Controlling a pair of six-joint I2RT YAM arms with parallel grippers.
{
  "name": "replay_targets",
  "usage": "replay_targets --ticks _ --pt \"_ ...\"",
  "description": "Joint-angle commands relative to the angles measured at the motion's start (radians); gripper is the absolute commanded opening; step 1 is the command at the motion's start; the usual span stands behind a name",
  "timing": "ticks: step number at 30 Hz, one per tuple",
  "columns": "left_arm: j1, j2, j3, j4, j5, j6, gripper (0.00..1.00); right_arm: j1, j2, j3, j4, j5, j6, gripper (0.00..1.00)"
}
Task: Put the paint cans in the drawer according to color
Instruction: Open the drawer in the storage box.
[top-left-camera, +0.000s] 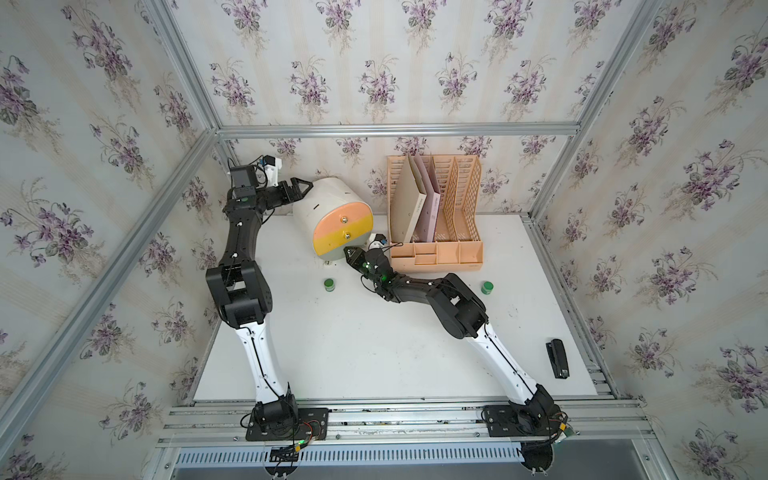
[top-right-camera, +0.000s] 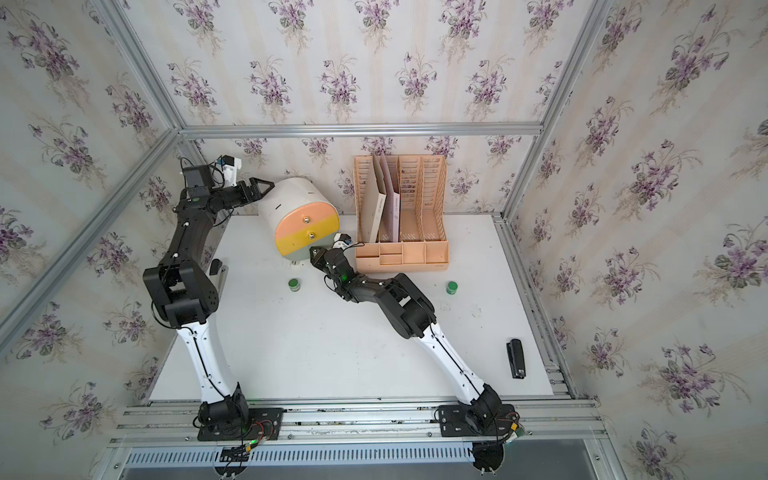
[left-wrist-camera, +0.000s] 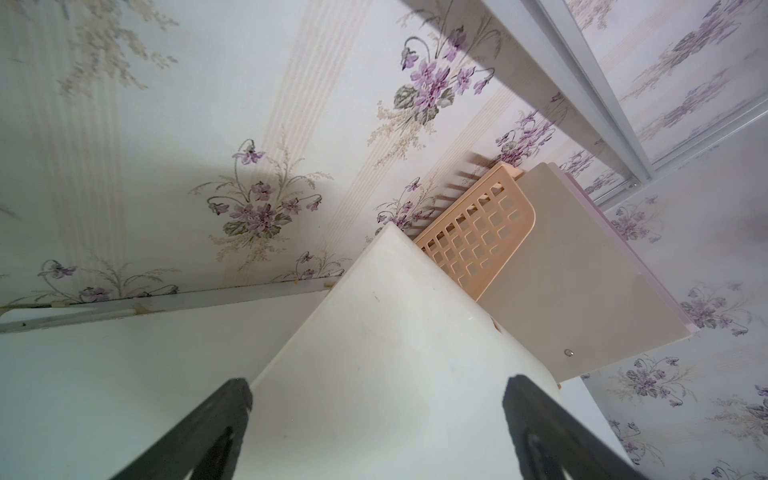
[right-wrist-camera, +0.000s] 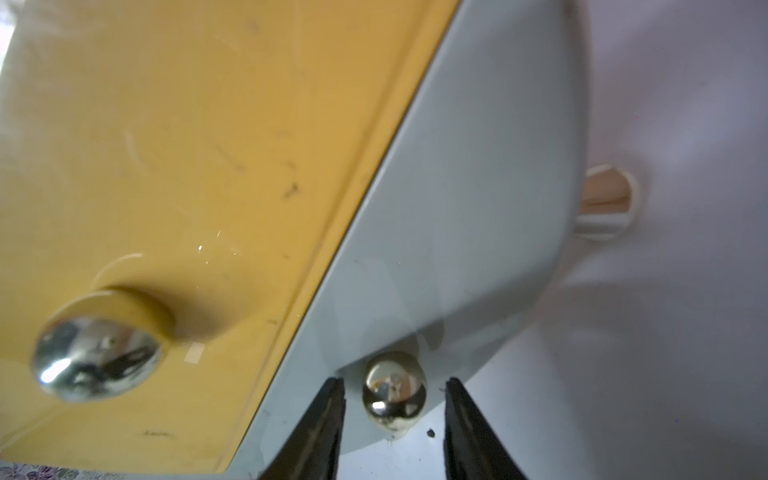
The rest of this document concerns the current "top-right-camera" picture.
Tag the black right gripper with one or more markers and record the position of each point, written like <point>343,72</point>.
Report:
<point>318,254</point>

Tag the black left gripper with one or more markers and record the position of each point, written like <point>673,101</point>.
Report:
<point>251,191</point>

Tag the yellow drawer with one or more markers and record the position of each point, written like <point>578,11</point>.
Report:
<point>293,235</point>

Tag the round white drawer cabinet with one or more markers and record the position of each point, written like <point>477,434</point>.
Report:
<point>287,195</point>

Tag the pink top drawer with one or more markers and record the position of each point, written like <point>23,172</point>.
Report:
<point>318,217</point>

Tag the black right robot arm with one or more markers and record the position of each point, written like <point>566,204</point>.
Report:
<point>412,316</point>

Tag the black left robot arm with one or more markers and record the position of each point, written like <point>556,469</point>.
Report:
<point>183,294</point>

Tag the pink paper folder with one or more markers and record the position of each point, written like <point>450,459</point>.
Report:
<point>390,217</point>

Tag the beige cardboard folder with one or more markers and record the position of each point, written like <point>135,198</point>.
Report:
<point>374,199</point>

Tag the beige plastic file organizer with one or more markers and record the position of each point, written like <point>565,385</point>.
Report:
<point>423,244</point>

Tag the black stapler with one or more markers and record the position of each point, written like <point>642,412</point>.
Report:
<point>516,358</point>

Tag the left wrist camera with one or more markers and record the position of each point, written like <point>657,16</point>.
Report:
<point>229,167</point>

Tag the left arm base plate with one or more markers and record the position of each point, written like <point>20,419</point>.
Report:
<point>240,423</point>

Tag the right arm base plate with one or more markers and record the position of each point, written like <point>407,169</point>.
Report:
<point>459,420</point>

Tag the aluminium rail frame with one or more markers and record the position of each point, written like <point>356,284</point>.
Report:
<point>326,433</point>

